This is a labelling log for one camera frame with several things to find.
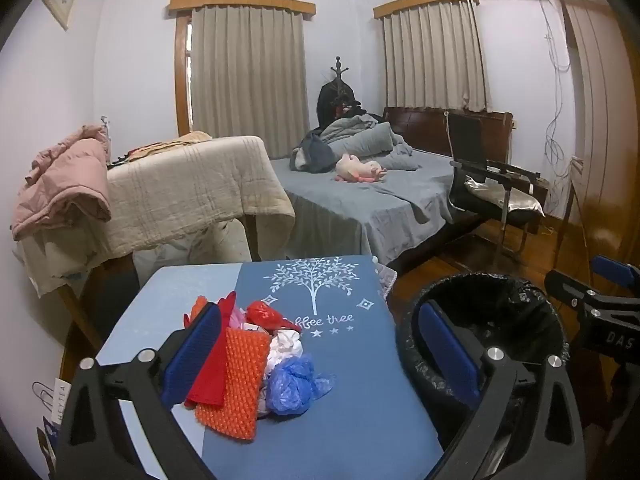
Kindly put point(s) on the black lined trash bin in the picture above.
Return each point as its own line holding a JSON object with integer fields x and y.
{"x": 500, "y": 310}

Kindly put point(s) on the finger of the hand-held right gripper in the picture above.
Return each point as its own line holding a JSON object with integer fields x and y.
{"x": 615, "y": 270}
{"x": 570, "y": 287}

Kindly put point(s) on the pink plush toy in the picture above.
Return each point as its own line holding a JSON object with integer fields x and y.
{"x": 355, "y": 167}

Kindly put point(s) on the grey pillow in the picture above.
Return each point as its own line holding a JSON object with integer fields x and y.
{"x": 377, "y": 141}

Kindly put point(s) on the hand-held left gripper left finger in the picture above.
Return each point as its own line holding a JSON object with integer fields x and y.
{"x": 192, "y": 355}

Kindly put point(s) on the silver cushion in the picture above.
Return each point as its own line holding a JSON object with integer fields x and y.
{"x": 500, "y": 195}

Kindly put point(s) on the red plastic bag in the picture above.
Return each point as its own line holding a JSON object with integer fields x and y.
{"x": 265, "y": 314}

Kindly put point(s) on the wooden window frame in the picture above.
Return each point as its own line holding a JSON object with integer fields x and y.
{"x": 181, "y": 70}

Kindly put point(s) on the grey checked cloth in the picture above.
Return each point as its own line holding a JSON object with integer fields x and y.
{"x": 386, "y": 280}

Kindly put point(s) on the bed with grey sheet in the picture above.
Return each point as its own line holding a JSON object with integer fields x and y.
{"x": 360, "y": 200}

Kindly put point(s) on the orange mesh cloth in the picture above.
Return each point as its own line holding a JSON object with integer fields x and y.
{"x": 240, "y": 385}

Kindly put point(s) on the tan folded cloth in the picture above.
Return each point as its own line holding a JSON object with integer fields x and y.
{"x": 190, "y": 138}

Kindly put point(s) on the dark wooden headboard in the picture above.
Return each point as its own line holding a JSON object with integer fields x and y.
{"x": 420, "y": 125}

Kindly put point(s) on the blue plastic bag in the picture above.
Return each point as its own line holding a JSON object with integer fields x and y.
{"x": 292, "y": 385}

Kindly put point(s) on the beige blanket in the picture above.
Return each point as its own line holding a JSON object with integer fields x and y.
{"x": 200, "y": 185}

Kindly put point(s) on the grey quilt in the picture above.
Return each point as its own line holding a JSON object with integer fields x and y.
{"x": 350, "y": 127}

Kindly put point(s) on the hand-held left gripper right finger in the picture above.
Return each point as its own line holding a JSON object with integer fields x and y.
{"x": 447, "y": 355}

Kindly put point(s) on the brown wooden wardrobe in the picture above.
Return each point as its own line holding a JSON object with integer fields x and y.
{"x": 605, "y": 160}

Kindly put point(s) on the cream cloth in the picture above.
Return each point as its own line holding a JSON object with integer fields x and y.
{"x": 55, "y": 260}

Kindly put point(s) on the narrow beige curtain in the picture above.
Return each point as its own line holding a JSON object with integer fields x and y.
{"x": 430, "y": 60}

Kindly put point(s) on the red cloth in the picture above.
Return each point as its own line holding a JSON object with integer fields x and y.
{"x": 210, "y": 375}

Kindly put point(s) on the black cantilever chair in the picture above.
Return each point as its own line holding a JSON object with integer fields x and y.
{"x": 467, "y": 135}

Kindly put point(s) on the white paper bag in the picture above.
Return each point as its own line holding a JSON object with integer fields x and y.
{"x": 60, "y": 400}

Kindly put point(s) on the pink padded jacket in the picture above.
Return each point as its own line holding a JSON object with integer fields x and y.
{"x": 65, "y": 180}

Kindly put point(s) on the dark grey jacket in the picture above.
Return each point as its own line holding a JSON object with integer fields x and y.
{"x": 317, "y": 155}

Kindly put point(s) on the wide beige curtain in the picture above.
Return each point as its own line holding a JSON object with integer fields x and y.
{"x": 245, "y": 75}

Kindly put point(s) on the short wooden curtain pelmet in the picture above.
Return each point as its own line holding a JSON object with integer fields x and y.
{"x": 425, "y": 1}

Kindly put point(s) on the dark wooden coat rack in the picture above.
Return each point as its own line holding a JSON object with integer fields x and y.
{"x": 338, "y": 67}

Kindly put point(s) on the long wooden curtain pelmet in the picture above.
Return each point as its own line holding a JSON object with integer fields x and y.
{"x": 240, "y": 3}

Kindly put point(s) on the white plastic bag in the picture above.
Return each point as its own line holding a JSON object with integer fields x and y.
{"x": 285, "y": 350}

